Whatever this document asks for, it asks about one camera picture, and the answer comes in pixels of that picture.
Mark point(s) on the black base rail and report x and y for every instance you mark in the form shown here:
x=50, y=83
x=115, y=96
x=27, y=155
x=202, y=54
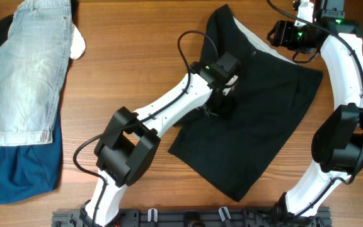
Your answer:
x=251, y=217

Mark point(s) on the dark blue garment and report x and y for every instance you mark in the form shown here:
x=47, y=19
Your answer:
x=28, y=171

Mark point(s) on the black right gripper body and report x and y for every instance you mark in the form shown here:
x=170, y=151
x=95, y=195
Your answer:
x=276, y=36

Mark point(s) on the light blue denim shorts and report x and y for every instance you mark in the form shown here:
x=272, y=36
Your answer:
x=33, y=67

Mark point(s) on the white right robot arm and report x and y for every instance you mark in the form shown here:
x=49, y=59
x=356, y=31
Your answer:
x=337, y=146

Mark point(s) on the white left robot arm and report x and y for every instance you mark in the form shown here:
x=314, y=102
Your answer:
x=129, y=143

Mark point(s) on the white cloth item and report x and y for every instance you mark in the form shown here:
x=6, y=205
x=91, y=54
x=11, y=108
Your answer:
x=78, y=44

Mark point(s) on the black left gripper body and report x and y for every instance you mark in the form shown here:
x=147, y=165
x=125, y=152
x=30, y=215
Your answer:
x=222, y=99

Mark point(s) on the black shorts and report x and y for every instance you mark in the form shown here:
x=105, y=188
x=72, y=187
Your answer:
x=272, y=96

